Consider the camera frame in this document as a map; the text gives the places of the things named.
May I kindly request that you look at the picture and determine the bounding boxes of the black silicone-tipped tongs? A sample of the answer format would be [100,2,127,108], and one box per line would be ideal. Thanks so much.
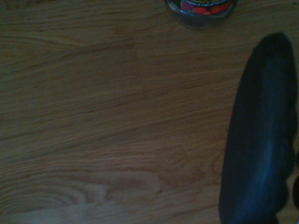
[218,32,299,224]

